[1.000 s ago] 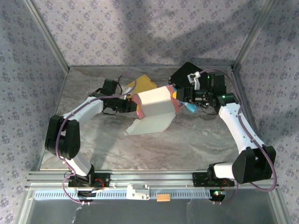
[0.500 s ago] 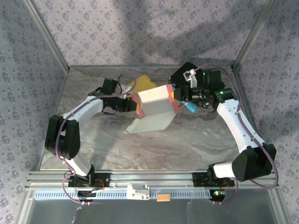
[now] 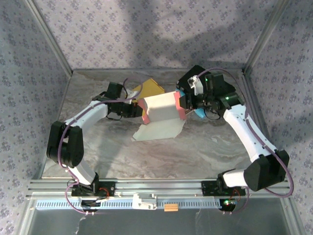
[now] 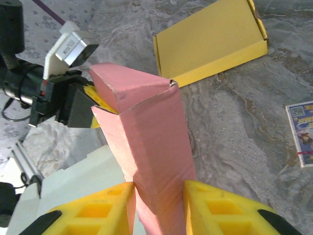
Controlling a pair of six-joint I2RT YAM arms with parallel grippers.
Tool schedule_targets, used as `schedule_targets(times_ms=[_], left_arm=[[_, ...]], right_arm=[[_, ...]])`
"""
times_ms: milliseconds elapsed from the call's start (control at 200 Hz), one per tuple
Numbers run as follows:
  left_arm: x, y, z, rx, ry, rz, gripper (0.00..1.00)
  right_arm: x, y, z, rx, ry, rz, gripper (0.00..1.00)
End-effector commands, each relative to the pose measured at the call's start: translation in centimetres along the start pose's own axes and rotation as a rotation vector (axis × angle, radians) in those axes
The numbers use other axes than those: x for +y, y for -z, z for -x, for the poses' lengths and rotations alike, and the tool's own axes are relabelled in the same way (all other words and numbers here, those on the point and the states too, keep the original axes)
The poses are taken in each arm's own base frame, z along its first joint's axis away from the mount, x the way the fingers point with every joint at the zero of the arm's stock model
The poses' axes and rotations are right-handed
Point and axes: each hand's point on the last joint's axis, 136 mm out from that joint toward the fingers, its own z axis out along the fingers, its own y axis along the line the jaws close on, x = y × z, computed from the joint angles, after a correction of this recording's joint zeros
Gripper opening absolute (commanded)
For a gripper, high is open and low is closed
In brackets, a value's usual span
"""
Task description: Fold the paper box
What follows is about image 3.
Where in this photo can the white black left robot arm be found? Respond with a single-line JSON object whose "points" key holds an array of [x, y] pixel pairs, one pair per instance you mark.
{"points": [[90, 115]]}

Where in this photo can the black hard case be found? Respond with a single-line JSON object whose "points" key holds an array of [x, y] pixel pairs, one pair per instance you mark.
{"points": [[193, 71]]}

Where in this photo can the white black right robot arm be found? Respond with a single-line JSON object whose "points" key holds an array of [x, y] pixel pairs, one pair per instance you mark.
{"points": [[247, 129]]}

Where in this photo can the grey metal base panel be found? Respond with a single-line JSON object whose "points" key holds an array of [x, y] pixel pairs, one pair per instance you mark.
{"points": [[146, 222]]}

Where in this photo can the pink paper box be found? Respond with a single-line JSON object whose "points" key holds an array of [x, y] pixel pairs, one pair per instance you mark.
{"points": [[161, 112]]}

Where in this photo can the aluminium side rail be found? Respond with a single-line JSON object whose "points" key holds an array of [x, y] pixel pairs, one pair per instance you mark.
{"points": [[255, 110], [59, 110]]}

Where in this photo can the white plastic bracket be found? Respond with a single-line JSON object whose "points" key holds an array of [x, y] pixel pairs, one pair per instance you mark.
{"points": [[144, 202]]}

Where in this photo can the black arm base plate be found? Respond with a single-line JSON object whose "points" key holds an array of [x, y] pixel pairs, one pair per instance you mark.
{"points": [[207, 188], [110, 188]]}

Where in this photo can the small orange block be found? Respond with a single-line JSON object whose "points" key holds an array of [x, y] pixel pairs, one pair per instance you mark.
{"points": [[171, 208]]}

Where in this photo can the circuit board with green light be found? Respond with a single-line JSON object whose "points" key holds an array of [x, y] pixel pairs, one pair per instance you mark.
{"points": [[228, 203]]}

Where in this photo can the yellow paper box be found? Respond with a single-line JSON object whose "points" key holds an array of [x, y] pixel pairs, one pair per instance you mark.
{"points": [[151, 88]]}

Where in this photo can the black controller board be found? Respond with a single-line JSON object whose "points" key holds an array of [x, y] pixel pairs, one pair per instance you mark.
{"points": [[90, 203]]}

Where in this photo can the aluminium rail beam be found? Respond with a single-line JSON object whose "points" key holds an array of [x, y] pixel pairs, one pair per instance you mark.
{"points": [[159, 187]]}

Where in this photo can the aluminium frame post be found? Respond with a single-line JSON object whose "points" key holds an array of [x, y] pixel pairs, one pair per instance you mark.
{"points": [[50, 36], [267, 36]]}

